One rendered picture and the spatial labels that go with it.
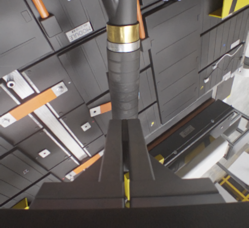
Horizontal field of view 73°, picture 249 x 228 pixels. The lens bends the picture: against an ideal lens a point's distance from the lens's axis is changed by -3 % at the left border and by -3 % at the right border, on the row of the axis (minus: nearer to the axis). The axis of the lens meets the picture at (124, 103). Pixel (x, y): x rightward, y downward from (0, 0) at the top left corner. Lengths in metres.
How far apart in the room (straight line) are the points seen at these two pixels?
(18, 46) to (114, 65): 0.18
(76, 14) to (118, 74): 0.16
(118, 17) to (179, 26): 0.31
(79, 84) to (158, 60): 0.22
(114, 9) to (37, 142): 0.37
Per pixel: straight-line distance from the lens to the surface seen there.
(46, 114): 0.44
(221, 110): 0.86
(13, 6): 0.33
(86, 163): 0.60
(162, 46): 0.48
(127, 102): 0.26
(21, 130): 0.45
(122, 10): 0.22
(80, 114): 0.46
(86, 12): 0.36
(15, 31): 0.34
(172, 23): 0.49
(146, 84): 0.51
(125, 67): 0.23
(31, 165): 0.52
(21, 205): 0.62
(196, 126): 0.79
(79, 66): 0.38
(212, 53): 0.70
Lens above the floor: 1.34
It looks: 43 degrees down
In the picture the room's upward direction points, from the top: 135 degrees clockwise
